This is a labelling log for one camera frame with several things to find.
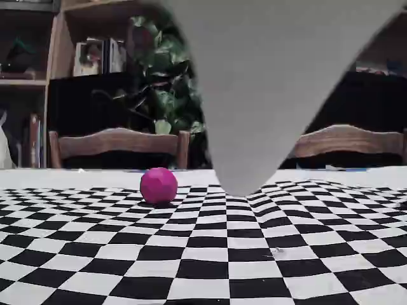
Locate green leafy pothos plant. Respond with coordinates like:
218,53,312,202
92,9,209,169

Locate black low cabinet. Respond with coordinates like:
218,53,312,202
47,71,407,169

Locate wide light wooden bookshelf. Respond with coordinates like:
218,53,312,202
47,0,407,169

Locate stacked flat books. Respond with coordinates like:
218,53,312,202
355,58,407,76

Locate white picture frame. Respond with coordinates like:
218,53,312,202
73,38,105,77

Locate narrow wooden bookshelf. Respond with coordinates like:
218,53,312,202
0,0,60,169

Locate white upright binders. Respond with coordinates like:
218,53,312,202
103,37,127,74

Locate white fixed gripper jaw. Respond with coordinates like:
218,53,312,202
158,0,407,197

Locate red upright books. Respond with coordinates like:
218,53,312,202
21,112,45,168

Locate green bonsai model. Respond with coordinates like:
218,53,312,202
1,36,38,74

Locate brown wooden chair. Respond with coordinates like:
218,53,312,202
48,127,191,169
287,124,407,168

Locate low-poly paper penguin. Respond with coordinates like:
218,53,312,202
0,109,16,169

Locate checkered white paper sheet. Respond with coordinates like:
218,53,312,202
0,168,407,305

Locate pink faceted ball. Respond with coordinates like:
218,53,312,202
139,167,178,204

